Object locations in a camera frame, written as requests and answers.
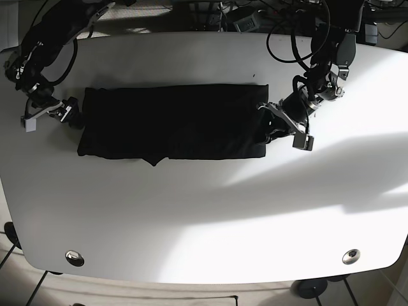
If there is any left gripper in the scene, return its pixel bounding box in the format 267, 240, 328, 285
256, 102, 314, 151

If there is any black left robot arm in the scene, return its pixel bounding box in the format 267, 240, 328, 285
255, 1, 364, 151

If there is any grey multi-socket box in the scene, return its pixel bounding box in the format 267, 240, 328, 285
231, 6, 261, 33

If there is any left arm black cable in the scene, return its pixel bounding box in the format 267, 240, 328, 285
266, 0, 332, 71

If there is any left black table leg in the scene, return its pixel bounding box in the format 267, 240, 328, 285
25, 271, 48, 306

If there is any black round stand base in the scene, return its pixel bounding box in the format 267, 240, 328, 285
296, 279, 328, 299

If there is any silver table grommet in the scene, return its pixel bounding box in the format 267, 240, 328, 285
342, 249, 361, 265
65, 250, 85, 267

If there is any black T-shirt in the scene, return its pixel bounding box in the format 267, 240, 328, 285
77, 84, 268, 166

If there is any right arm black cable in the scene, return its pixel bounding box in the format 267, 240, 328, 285
38, 18, 96, 87

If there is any left silver table grommet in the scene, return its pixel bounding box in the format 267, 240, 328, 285
65, 250, 85, 267

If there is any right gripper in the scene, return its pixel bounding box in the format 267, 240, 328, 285
20, 97, 80, 133

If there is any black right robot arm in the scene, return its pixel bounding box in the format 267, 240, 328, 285
4, 1, 115, 132

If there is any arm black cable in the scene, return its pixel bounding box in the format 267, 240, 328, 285
266, 0, 332, 71
38, 18, 96, 87

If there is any right silver table grommet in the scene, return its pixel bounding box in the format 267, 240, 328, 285
342, 249, 361, 265

